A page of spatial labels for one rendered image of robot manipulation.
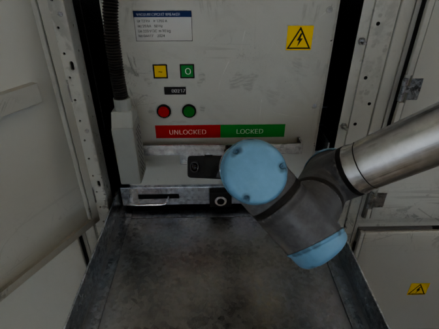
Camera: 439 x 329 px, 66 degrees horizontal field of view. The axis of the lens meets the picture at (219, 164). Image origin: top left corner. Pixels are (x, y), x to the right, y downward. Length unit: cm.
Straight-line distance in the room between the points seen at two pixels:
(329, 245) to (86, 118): 58
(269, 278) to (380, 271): 48
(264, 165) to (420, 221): 73
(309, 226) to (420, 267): 77
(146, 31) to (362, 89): 49
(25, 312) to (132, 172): 71
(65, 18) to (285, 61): 46
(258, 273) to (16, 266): 54
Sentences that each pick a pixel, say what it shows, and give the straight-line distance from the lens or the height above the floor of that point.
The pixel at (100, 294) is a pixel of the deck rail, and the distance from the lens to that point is 80.
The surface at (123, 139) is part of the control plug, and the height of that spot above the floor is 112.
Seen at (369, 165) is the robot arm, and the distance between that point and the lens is 57.
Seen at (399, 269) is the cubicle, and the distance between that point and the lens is 121.
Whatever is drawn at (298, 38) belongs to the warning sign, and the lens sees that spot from 80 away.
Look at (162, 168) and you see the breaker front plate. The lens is 91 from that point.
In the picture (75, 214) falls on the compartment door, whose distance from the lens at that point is 96.
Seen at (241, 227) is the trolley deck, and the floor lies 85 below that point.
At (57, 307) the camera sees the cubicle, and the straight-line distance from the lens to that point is 129.
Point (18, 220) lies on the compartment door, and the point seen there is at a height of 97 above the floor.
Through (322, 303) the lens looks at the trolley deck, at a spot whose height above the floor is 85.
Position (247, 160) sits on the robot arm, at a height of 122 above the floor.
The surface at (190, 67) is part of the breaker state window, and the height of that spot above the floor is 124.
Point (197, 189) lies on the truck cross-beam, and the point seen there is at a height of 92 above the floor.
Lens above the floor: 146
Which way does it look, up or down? 32 degrees down
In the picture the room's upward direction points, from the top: straight up
